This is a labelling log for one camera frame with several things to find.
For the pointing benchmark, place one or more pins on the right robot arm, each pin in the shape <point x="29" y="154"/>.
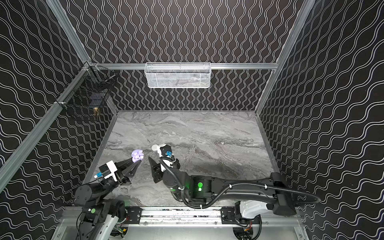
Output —
<point x="253" y="197"/>

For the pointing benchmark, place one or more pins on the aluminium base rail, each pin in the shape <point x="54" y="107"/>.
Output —
<point x="184" y="217"/>

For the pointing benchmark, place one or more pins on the purple round earbud case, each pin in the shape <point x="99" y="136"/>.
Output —
<point x="137" y="155"/>

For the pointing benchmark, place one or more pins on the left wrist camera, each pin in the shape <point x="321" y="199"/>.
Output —
<point x="107" y="170"/>

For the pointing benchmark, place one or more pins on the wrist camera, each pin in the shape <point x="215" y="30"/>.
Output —
<point x="107" y="170"/>
<point x="166" y="155"/>

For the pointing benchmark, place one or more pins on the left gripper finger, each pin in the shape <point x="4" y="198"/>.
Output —
<point x="122" y="165"/>
<point x="130" y="169"/>

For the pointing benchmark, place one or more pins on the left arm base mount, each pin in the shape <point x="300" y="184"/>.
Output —
<point x="133" y="216"/>

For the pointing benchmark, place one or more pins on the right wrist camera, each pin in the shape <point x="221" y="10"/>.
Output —
<point x="166" y="155"/>

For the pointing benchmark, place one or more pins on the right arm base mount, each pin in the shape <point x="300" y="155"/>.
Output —
<point x="230" y="217"/>

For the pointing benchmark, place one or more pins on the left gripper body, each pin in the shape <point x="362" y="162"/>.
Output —
<point x="120" y="169"/>

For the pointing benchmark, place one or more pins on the white wire mesh basket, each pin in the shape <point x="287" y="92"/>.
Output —
<point x="178" y="75"/>

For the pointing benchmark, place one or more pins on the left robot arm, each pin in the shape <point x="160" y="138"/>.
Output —
<point x="102" y="218"/>

